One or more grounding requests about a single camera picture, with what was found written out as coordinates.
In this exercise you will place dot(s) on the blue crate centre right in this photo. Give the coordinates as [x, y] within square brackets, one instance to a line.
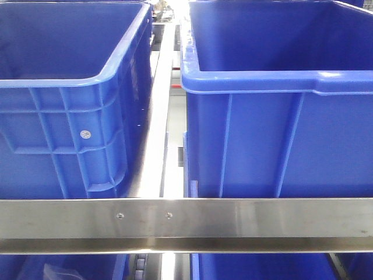
[279, 98]

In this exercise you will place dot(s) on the blue crate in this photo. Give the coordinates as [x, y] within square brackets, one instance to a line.
[75, 91]
[101, 266]
[279, 98]
[261, 266]

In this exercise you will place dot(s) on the blue crate lower right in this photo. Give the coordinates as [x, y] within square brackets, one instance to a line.
[261, 266]

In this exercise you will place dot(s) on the blue crate centre left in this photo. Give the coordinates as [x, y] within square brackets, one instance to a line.
[75, 91]

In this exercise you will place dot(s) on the blue crate lower left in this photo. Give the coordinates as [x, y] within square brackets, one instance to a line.
[101, 266]

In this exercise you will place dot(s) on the stainless steel shelf rail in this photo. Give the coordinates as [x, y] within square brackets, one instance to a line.
[186, 225]

